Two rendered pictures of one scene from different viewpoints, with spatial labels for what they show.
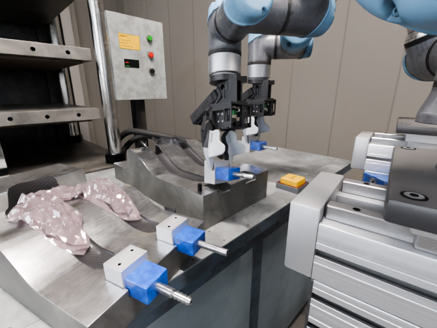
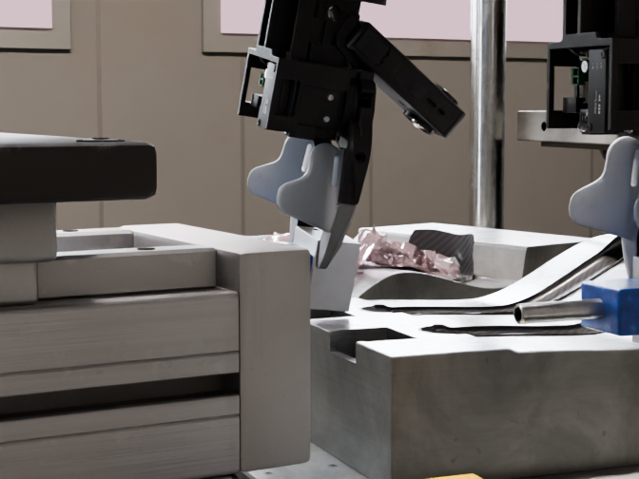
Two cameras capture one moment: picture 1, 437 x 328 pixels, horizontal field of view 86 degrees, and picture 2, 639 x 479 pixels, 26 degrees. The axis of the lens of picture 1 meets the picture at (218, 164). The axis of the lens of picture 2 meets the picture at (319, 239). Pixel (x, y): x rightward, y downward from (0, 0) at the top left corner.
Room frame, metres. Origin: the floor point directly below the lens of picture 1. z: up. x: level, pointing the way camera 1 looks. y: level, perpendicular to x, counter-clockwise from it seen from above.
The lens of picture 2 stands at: (0.97, -0.97, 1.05)
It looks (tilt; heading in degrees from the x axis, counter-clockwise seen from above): 6 degrees down; 114
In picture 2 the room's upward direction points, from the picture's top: straight up
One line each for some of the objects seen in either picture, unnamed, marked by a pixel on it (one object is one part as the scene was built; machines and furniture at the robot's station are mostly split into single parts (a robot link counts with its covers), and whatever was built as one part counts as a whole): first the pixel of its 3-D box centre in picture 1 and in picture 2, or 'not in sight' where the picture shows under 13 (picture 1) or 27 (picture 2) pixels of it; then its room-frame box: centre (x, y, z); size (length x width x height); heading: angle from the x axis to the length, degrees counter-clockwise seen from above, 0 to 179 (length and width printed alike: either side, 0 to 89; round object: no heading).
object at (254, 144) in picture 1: (260, 146); (613, 307); (0.80, -0.15, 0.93); 0.13 x 0.05 x 0.05; 45
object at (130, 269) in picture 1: (152, 283); not in sight; (0.26, 0.09, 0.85); 0.13 x 0.05 x 0.05; 62
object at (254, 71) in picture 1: (259, 73); not in sight; (0.82, -0.13, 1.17); 0.08 x 0.08 x 0.05
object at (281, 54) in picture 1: (293, 44); not in sight; (0.78, -0.23, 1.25); 0.11 x 0.11 x 0.08; 76
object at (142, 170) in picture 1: (182, 168); (609, 335); (0.75, 0.12, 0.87); 0.50 x 0.26 x 0.14; 45
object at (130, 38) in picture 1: (142, 155); not in sight; (1.39, 0.47, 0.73); 0.30 x 0.22 x 1.47; 135
